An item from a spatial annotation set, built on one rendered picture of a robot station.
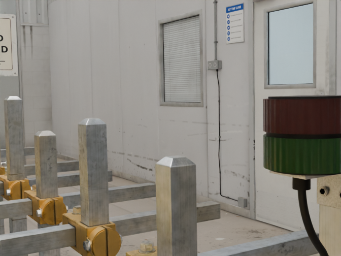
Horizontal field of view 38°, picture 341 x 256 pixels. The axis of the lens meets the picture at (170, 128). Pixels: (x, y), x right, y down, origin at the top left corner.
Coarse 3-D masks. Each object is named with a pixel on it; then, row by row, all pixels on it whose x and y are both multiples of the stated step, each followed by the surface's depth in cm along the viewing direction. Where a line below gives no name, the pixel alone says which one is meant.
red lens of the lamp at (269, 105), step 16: (272, 112) 33; (288, 112) 32; (304, 112) 31; (320, 112) 31; (336, 112) 31; (272, 128) 33; (288, 128) 32; (304, 128) 31; (320, 128) 31; (336, 128) 31
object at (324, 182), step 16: (288, 96) 35; (304, 96) 33; (320, 96) 32; (336, 96) 32; (288, 176) 33; (304, 176) 32; (320, 176) 33; (336, 176) 36; (304, 192) 34; (320, 192) 37; (336, 192) 36; (304, 208) 34; (304, 224) 34
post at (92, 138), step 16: (80, 128) 79; (96, 128) 78; (80, 144) 79; (96, 144) 78; (80, 160) 80; (96, 160) 78; (80, 176) 80; (96, 176) 78; (80, 192) 81; (96, 192) 78; (96, 208) 79; (96, 224) 79
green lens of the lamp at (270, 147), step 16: (272, 144) 33; (288, 144) 32; (304, 144) 31; (320, 144) 31; (336, 144) 31; (272, 160) 33; (288, 160) 32; (304, 160) 31; (320, 160) 31; (336, 160) 31
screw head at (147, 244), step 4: (148, 240) 66; (144, 244) 65; (148, 244) 65; (152, 244) 65; (144, 248) 65; (148, 248) 65; (152, 248) 65; (140, 252) 65; (144, 252) 65; (148, 252) 65; (152, 252) 65
